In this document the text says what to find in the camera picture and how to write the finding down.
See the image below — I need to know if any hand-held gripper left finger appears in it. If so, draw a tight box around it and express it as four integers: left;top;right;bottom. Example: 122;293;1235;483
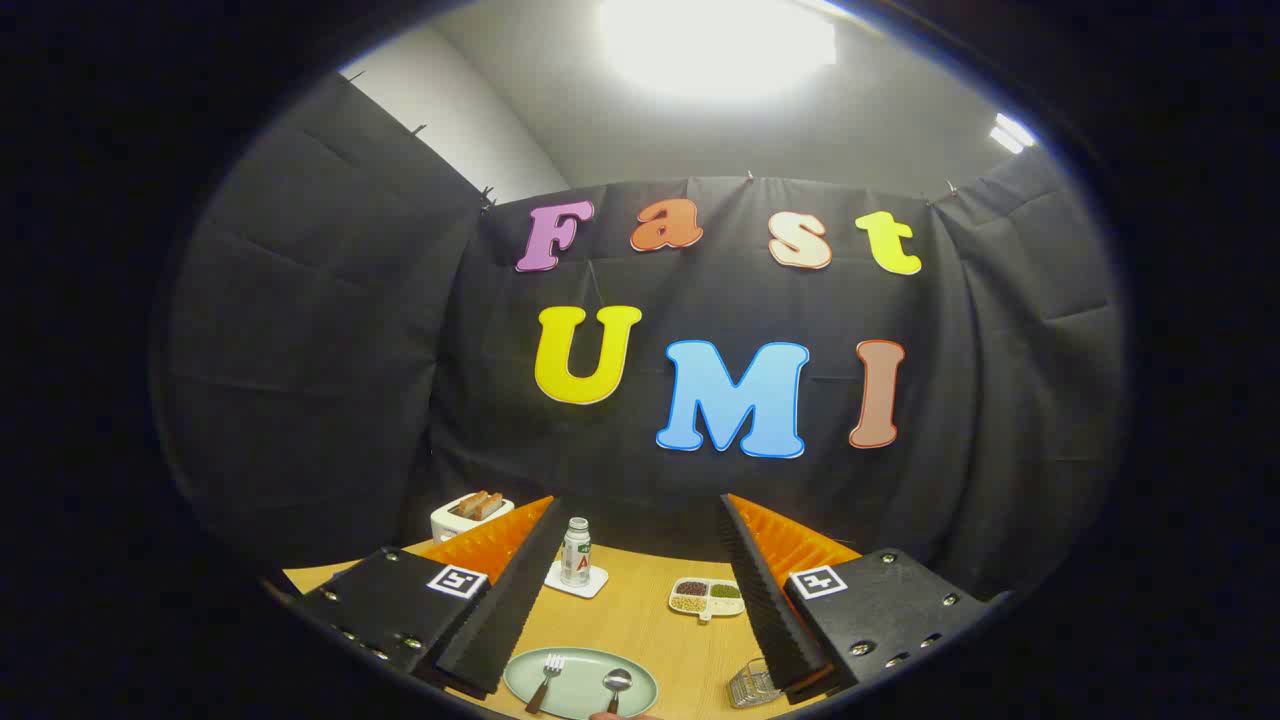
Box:
290;495;567;701

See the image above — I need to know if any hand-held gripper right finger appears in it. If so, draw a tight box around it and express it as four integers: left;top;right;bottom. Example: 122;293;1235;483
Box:
718;493;1011;706

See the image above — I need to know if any fork with wooden handle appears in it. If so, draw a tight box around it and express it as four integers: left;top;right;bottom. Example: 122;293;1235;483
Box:
525;653;566;715

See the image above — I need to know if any white divided dish of beans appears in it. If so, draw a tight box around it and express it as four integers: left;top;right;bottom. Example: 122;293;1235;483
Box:
668;577;746;623

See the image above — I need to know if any white square coaster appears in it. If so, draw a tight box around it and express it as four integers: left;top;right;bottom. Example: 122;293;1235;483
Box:
545;562;610;600

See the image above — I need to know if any small drink bottle red label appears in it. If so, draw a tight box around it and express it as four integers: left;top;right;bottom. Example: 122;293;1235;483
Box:
560;517;593;588

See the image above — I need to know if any white toaster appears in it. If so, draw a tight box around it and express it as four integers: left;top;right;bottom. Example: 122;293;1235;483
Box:
430;490;516;544

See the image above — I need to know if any pale green plate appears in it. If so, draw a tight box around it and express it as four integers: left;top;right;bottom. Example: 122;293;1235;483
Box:
503;647;660;720

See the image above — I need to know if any black backdrop cloth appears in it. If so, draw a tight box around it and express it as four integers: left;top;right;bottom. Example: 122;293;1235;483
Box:
150;75;1126;601

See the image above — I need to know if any small ceiling light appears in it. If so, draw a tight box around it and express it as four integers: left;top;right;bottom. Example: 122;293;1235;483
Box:
990;113;1038;154

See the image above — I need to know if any large ceiling light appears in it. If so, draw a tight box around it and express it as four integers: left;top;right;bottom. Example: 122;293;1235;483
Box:
600;0;836;101

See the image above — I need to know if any silver wire basket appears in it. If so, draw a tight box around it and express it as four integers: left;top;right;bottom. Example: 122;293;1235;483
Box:
727;658;783;710

